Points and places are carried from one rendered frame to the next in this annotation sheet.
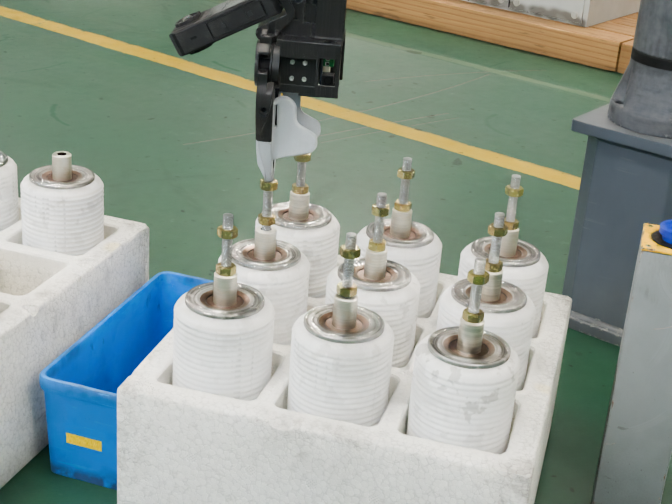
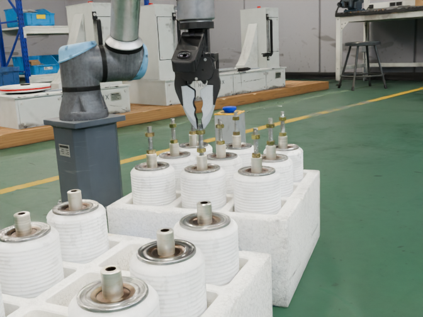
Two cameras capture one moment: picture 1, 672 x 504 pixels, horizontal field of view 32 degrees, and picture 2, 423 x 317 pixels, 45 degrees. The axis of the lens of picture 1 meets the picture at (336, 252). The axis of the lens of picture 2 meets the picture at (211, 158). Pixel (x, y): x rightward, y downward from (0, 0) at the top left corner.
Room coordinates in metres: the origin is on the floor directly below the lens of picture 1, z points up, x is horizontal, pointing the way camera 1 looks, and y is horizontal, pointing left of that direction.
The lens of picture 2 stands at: (0.97, 1.11, 0.51)
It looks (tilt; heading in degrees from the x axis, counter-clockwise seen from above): 13 degrees down; 277
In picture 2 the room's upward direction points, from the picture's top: 3 degrees counter-clockwise
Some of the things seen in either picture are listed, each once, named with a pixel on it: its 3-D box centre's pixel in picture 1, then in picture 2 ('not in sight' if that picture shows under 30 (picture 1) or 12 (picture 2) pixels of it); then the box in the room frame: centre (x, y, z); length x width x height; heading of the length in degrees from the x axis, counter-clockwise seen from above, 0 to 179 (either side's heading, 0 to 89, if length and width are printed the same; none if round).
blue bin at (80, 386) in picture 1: (146, 373); not in sight; (1.20, 0.21, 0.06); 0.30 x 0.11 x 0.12; 163
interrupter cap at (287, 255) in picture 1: (264, 255); (202, 168); (1.13, 0.07, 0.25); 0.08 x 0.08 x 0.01
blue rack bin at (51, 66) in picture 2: not in sight; (36, 65); (3.74, -4.71, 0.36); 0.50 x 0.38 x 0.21; 145
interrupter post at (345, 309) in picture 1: (345, 311); (270, 152); (0.99, -0.01, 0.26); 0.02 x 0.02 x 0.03
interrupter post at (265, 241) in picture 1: (265, 243); (202, 163); (1.13, 0.07, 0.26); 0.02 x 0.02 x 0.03
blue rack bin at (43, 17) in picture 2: not in sight; (29, 17); (3.77, -4.71, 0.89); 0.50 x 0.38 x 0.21; 145
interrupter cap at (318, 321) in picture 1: (343, 324); (270, 158); (0.99, -0.01, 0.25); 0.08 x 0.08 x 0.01
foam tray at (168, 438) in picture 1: (361, 411); (224, 222); (1.10, -0.04, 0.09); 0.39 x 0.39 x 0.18; 76
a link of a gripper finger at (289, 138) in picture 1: (287, 141); (209, 104); (1.11, 0.06, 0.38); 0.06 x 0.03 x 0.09; 88
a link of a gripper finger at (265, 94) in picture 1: (266, 95); (208, 83); (1.11, 0.08, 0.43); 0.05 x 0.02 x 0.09; 178
